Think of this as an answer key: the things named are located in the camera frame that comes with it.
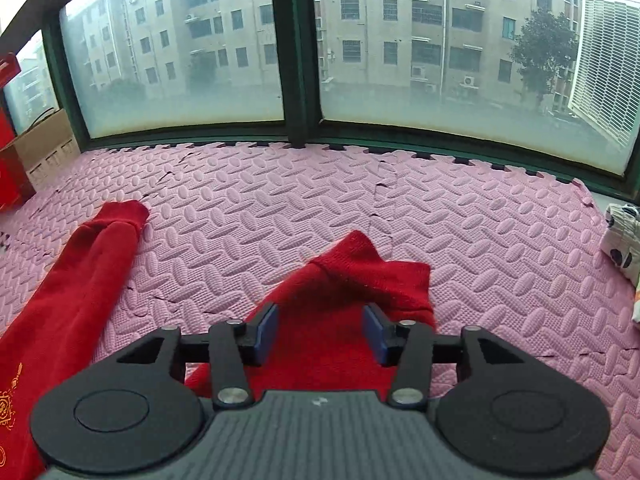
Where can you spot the green tree outside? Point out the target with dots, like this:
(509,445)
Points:
(545,50)

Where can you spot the red garment with gold embroidery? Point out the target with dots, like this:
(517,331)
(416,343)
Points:
(320,320)

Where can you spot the apartment building outside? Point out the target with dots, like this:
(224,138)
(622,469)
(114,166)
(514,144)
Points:
(375,25)

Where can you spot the white spotted cloth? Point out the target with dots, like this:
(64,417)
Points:
(622,240)

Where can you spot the brown paper bag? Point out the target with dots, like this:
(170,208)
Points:
(47,142)

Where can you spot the dark green window frame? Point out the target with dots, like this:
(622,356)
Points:
(295,60)

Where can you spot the white air conditioner outdoor unit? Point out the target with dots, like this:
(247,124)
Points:
(607,60)

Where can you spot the red plastic stool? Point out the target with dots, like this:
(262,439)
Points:
(10,175)

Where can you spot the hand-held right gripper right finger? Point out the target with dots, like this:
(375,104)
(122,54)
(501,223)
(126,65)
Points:
(375,332)

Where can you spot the pink foam puzzle mat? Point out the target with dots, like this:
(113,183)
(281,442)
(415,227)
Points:
(300,200)

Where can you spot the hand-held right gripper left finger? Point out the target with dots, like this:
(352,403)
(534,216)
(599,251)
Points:
(266,332)

